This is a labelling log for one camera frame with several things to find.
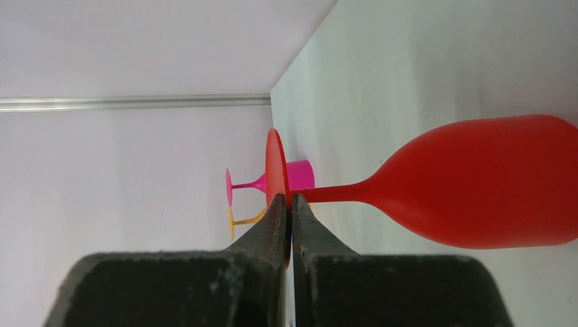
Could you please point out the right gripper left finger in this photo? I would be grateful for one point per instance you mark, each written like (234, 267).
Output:
(241, 285)

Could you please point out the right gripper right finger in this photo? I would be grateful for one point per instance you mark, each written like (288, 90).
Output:
(336, 286)

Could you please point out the orange wine glass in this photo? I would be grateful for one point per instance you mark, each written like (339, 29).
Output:
(232, 222)

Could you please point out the red wine glass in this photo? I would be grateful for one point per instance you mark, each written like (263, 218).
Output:
(497, 183)

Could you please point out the pink wine glass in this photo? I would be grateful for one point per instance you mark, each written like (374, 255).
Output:
(300, 176)

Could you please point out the left aluminium frame post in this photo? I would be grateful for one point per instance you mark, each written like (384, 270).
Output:
(132, 102)

